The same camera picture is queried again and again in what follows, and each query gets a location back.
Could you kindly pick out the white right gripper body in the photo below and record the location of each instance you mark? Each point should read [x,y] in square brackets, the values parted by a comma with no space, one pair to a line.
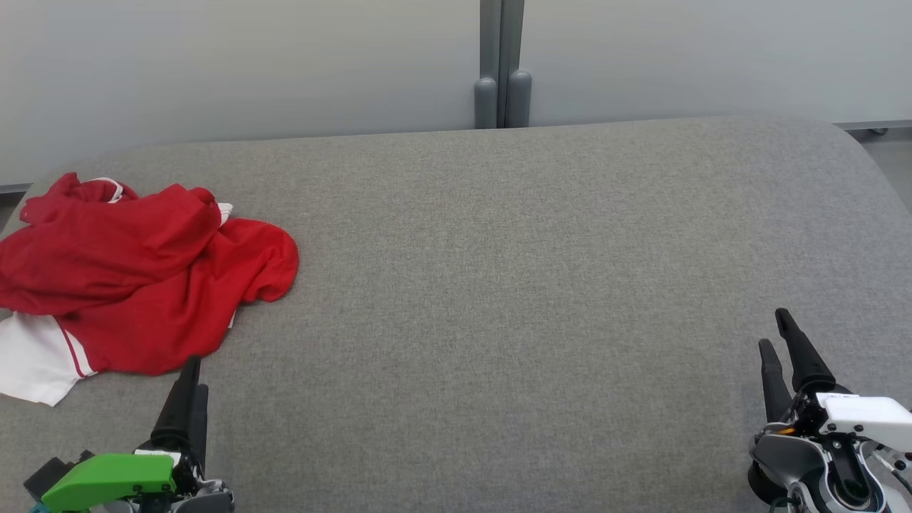
[869,417]

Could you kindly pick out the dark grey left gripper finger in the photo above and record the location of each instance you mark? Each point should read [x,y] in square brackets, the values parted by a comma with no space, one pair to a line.
[199,434]
[174,420]

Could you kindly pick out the grey partition post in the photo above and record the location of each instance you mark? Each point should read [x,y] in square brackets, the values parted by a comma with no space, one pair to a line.
[486,100]
[519,100]

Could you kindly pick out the grey partition base rail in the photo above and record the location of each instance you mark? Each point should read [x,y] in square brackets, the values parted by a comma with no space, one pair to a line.
[876,125]
[14,189]

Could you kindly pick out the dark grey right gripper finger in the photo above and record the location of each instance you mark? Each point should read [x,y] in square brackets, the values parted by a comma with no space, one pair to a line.
[805,363]
[775,388]

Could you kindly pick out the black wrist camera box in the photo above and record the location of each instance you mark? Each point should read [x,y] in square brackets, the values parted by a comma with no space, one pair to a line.
[46,477]

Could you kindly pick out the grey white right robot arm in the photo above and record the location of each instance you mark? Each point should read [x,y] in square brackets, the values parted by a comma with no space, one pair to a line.
[784,456]

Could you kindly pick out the red shirt with white sleeves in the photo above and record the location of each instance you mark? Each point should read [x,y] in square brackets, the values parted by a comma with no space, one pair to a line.
[178,320]

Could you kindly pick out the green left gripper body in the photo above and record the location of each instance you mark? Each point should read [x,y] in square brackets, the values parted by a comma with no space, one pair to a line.
[107,477]

